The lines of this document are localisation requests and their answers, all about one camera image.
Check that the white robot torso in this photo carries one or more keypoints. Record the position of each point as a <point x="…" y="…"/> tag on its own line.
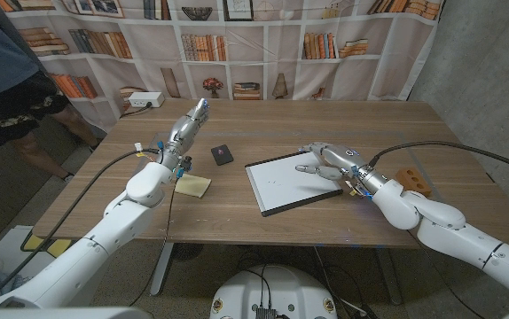
<point x="290" y="288"/>

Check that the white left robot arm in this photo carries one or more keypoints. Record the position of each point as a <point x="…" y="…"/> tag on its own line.
<point x="121" y="221"/>

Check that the small white whiteboard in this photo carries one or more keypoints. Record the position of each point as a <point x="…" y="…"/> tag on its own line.
<point x="281" y="186"/>

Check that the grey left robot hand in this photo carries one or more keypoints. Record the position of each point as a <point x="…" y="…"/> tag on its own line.
<point x="183" y="133"/>

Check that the grey table leg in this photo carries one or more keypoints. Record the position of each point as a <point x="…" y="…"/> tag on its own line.
<point x="389" y="279"/>
<point x="162" y="270"/>

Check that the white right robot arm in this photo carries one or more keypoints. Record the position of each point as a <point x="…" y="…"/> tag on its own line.
<point x="449" y="239"/>

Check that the standing person in shorts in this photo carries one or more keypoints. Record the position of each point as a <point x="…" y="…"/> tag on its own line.
<point x="6" y="80"/>

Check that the orange brick with holes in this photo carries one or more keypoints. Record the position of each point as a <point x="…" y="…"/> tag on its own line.
<point x="414" y="181"/>

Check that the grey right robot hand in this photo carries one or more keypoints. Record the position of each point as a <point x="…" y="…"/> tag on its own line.
<point x="343" y="161"/>

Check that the black card holder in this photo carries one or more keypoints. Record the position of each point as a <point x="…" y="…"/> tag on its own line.
<point x="222" y="155"/>

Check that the printed bookshelf backdrop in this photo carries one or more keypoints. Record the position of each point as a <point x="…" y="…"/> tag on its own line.
<point x="245" y="75"/>

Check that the white power strip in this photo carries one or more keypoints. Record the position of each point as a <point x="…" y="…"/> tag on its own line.
<point x="146" y="99"/>

